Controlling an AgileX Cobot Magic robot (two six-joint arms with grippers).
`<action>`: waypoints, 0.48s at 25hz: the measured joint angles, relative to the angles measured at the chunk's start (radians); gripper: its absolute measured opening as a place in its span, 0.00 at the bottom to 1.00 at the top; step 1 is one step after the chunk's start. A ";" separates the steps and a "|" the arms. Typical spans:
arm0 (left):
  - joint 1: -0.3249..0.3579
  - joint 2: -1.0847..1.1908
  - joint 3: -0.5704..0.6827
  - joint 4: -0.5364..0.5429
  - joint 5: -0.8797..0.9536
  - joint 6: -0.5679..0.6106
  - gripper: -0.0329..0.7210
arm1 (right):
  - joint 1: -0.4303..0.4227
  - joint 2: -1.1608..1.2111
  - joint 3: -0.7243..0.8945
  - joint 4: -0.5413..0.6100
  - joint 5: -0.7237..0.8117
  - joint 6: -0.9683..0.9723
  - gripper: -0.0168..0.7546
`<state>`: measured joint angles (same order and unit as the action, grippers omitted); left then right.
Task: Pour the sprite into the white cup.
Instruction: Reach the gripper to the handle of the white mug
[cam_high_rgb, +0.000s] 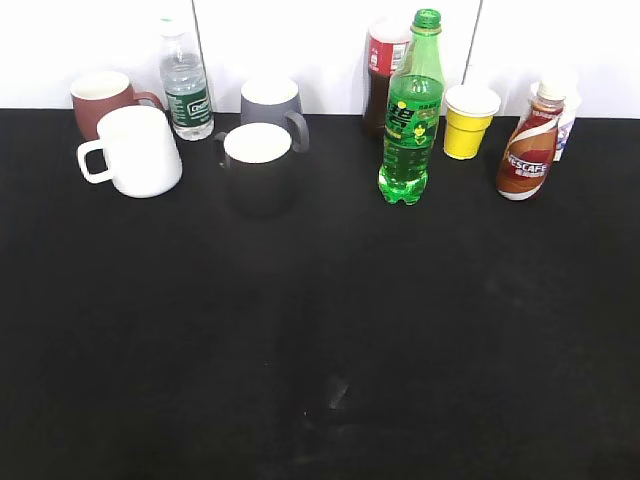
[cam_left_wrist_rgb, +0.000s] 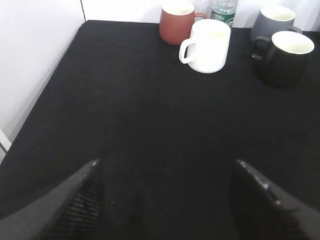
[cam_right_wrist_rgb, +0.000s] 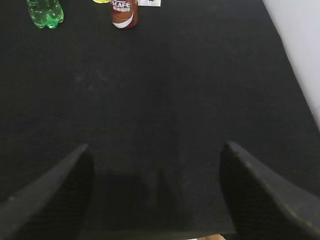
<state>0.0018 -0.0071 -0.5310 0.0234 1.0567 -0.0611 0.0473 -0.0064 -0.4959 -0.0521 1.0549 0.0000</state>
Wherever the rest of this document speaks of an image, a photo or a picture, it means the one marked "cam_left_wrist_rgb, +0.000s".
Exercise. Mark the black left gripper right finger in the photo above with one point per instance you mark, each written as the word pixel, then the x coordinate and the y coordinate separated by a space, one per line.
pixel 262 210

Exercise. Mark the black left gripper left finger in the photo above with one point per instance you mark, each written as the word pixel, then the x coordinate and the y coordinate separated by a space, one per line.
pixel 70 211

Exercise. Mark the white ceramic mug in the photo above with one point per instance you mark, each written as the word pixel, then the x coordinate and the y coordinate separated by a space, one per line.
pixel 206 50

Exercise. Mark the black table cloth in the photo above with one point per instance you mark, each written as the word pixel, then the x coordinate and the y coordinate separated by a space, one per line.
pixel 167 136

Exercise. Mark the black ceramic mug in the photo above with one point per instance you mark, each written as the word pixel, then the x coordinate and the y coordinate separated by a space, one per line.
pixel 282 59

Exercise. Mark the grey ceramic mug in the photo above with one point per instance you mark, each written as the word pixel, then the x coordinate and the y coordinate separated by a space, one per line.
pixel 272 19

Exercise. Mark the clear water bottle green label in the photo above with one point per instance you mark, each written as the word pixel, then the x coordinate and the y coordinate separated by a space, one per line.
pixel 224 11

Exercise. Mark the red ceramic mug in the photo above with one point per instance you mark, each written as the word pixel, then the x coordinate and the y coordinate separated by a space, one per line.
pixel 176 21

